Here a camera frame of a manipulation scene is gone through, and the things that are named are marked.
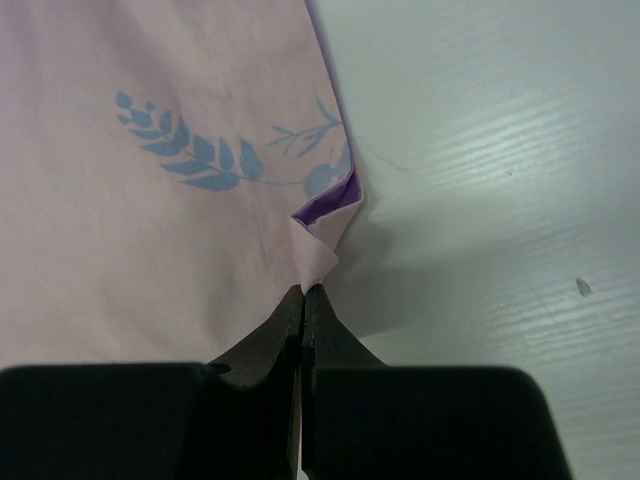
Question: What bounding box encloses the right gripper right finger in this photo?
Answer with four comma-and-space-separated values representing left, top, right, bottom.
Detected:
301, 285, 572, 479

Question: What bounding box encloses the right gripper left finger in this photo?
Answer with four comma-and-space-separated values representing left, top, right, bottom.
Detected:
1, 286, 304, 479

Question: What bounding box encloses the pink cloth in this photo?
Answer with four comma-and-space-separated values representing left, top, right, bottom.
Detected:
1, 0, 362, 366

